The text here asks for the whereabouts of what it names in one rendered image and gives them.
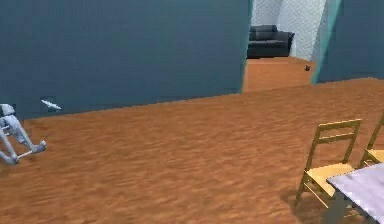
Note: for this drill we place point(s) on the pale grey table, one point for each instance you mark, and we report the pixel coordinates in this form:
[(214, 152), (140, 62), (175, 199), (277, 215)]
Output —
[(363, 190)]

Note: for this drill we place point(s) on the small dark object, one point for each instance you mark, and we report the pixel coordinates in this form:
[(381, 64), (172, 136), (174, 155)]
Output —
[(307, 68)]

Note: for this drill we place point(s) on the white walking robot toy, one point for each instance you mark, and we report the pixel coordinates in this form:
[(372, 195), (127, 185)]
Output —
[(13, 133)]

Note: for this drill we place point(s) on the black sofa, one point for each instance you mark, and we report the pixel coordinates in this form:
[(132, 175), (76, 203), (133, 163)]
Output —
[(268, 40)]

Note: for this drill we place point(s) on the small white flat object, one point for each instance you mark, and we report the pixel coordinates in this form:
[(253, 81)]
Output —
[(50, 104)]

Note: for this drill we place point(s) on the yellow wooden chair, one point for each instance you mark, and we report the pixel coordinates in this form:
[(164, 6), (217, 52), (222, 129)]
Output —
[(328, 173), (374, 154)]

